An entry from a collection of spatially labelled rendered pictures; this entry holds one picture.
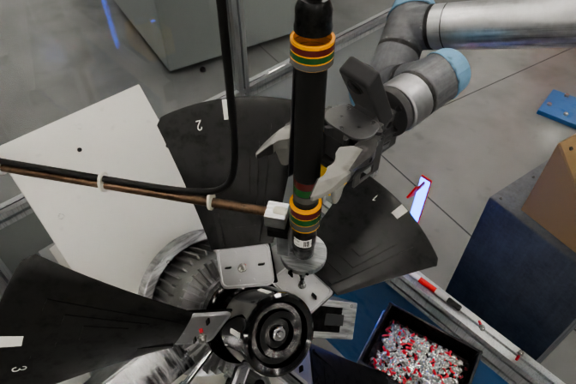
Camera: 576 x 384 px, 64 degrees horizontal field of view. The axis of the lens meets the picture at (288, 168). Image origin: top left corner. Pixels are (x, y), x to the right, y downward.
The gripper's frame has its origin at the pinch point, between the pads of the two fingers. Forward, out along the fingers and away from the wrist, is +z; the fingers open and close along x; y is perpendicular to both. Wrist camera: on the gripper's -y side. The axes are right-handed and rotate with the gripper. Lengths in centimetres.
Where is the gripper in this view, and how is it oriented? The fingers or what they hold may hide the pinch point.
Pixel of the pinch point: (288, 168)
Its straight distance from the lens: 53.6
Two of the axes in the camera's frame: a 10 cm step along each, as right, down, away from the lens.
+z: -7.3, 4.8, -4.8
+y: 0.0, 7.1, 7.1
